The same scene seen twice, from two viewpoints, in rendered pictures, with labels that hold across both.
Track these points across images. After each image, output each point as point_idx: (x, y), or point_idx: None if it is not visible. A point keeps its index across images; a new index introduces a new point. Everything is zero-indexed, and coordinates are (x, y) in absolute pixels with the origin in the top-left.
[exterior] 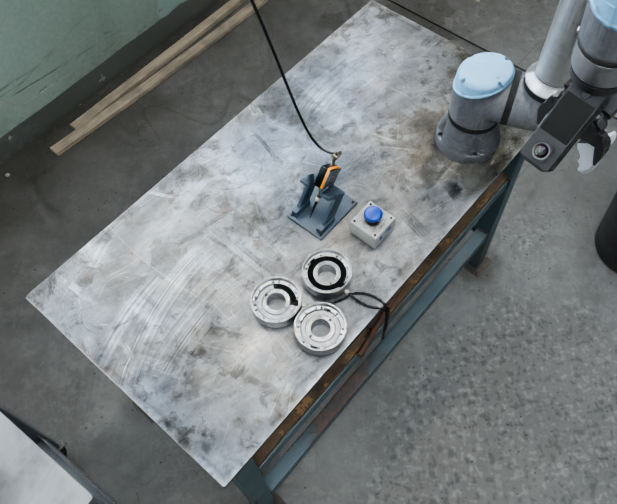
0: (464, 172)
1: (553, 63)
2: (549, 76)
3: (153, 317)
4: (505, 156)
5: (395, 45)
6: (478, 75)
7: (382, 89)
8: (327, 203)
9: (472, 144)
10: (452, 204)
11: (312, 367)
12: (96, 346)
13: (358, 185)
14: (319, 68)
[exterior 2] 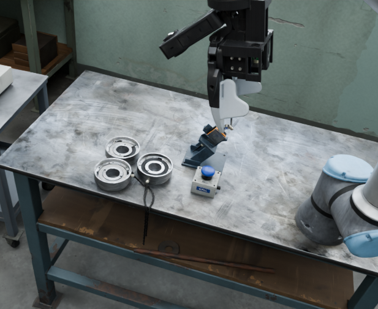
0: (290, 228)
1: (372, 173)
2: (366, 184)
3: (92, 111)
4: (326, 252)
5: None
6: (341, 162)
7: (322, 167)
8: (210, 160)
9: (309, 215)
10: (256, 227)
11: (86, 182)
12: (67, 97)
13: (235, 173)
14: (310, 134)
